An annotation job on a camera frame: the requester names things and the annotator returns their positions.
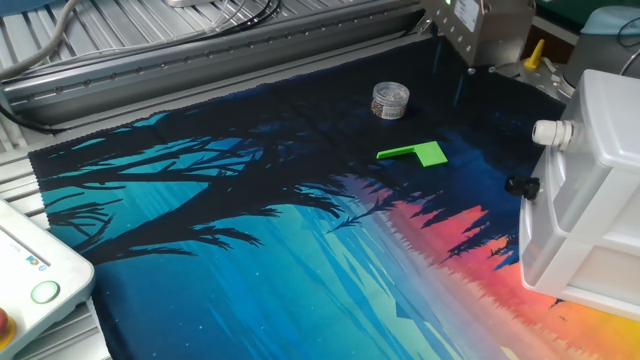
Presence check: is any white plastic drawer cabinet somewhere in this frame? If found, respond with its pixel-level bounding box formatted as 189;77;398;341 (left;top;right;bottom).
518;68;640;322

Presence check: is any thick grey cable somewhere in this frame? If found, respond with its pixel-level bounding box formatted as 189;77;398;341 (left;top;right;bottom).
0;0;84;82

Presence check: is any white teach pendant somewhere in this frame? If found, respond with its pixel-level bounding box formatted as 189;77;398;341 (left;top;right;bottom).
0;198;96;360

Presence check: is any black cable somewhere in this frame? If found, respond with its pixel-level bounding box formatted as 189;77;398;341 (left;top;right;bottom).
0;102;69;136
164;0;284;49

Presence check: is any grey metal gripper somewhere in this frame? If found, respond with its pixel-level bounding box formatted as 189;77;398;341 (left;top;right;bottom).
419;0;536;109

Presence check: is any green L-shaped plastic piece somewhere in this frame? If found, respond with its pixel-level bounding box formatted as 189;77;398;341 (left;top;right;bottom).
375;140;449;168

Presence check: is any small clear jar of beads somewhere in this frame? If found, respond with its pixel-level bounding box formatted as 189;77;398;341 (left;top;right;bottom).
370;81;411;121

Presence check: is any sunset forest printed cloth mat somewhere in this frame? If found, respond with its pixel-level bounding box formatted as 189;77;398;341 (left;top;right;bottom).
27;37;640;360

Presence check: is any translucent drawer with white knob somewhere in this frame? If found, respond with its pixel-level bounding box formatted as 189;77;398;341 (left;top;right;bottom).
531;118;616;236

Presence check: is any grey aluminium linear rail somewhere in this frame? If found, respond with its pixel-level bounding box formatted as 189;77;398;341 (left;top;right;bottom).
0;0;431;126

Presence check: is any yellow plastic nozzle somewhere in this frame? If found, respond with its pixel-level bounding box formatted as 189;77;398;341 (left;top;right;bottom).
523;38;546;70

